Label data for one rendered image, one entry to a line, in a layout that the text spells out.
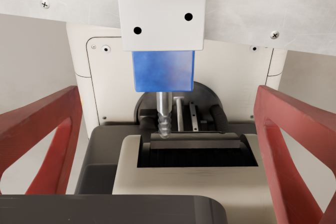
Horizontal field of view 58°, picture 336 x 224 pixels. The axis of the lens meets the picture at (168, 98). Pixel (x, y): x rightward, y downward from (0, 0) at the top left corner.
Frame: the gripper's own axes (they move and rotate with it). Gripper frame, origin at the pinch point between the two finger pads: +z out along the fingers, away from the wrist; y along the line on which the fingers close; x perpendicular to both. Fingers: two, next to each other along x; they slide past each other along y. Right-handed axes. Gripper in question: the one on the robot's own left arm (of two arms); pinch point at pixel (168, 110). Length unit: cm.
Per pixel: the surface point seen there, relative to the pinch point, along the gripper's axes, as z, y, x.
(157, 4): 7.2, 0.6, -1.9
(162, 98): 9.2, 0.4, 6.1
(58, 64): 92, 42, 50
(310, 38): 12.7, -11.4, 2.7
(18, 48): 91, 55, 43
